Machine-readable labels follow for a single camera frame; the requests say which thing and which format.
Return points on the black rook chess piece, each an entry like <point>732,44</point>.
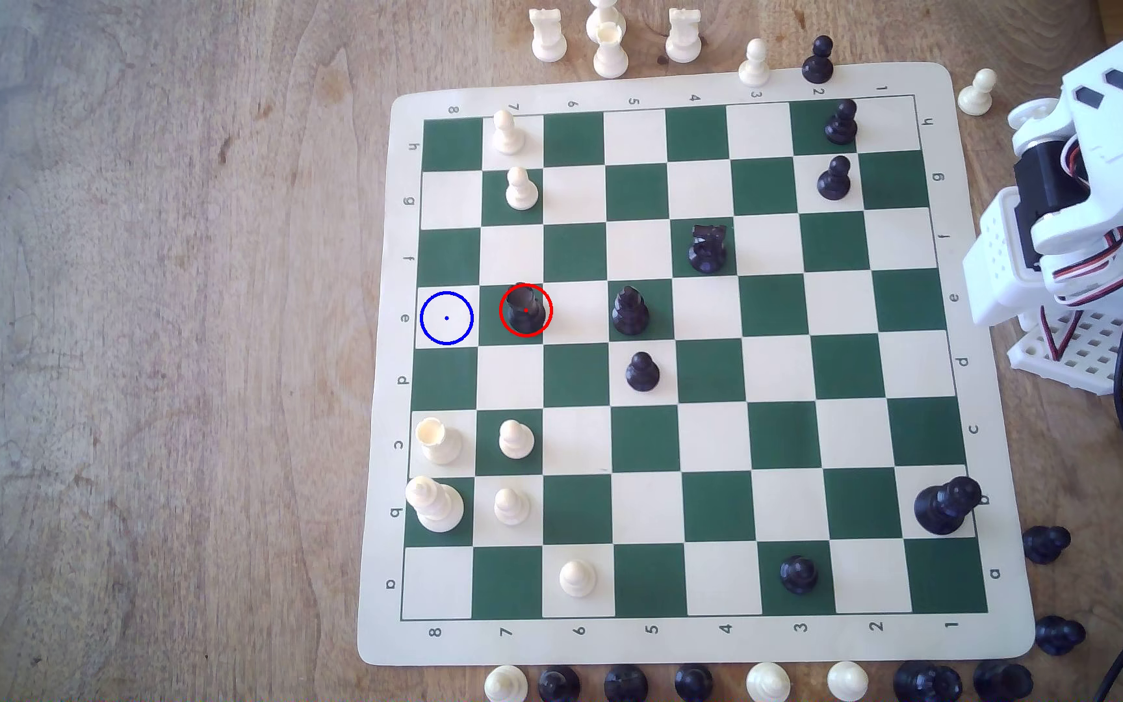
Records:
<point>526,310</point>

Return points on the black bishop chess piece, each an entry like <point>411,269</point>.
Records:
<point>630,314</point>

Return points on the black pawn chess piece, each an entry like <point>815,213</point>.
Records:
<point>818,64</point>
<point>798,575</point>
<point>1045,545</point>
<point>642,374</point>
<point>1059,636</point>
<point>833,181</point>
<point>841,125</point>

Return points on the white pawn chess piece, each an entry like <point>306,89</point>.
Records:
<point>508,136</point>
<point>847,682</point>
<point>505,685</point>
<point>577,580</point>
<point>768,684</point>
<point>516,442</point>
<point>754,66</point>
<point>976,96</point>
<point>521,192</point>
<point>511,508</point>

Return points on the green white chess board mat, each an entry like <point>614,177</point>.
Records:
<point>708,439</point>

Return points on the black knight chess piece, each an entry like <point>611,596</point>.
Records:
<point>708,252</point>

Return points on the white queen chess piece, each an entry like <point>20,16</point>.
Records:
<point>437,505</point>

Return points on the black king chess piece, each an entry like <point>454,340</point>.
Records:
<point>944,507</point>

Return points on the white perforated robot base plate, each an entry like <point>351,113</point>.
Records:
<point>1078,359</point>

